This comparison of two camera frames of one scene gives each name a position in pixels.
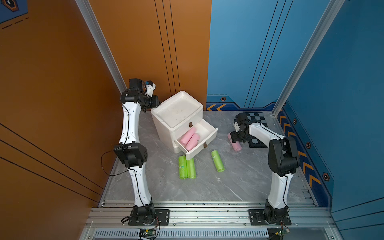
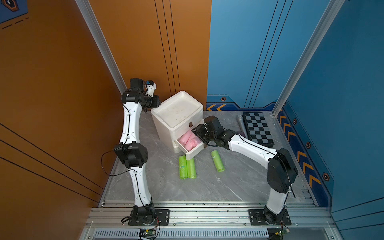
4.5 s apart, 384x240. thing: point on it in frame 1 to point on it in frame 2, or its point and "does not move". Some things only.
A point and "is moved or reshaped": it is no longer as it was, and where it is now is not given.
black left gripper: (155, 102) does not move
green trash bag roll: (217, 160) does not move
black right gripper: (235, 138) to (198, 130)
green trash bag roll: (191, 169) does not move
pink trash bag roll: (236, 145) is moved or reshaped
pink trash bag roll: (193, 141) does not move
